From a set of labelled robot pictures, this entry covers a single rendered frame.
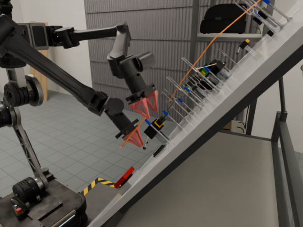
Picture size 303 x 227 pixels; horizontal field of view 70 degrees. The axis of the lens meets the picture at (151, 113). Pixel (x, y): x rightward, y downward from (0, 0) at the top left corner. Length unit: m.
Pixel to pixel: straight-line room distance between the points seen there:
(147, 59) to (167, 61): 2.84
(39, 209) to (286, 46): 1.82
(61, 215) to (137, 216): 0.99
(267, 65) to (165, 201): 0.77
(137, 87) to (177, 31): 2.80
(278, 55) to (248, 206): 0.79
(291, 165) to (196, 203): 0.40
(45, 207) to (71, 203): 0.18
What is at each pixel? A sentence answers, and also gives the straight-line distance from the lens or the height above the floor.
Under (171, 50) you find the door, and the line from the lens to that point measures 3.55.
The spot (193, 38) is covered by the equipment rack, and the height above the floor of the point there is 1.43.
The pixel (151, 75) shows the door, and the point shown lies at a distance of 3.80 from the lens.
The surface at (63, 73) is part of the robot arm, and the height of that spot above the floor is 1.34.
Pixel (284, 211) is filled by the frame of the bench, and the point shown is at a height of 0.80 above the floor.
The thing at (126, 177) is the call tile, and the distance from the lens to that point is 0.59.
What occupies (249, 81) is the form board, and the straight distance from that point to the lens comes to 0.36.
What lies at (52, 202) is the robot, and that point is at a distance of 1.93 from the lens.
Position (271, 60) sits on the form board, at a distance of 0.35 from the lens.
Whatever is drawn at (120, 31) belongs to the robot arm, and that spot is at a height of 1.48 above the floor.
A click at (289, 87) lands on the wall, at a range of 3.19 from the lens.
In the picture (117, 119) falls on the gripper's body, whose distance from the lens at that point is 0.86.
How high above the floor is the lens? 1.48
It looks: 21 degrees down
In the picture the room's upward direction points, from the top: straight up
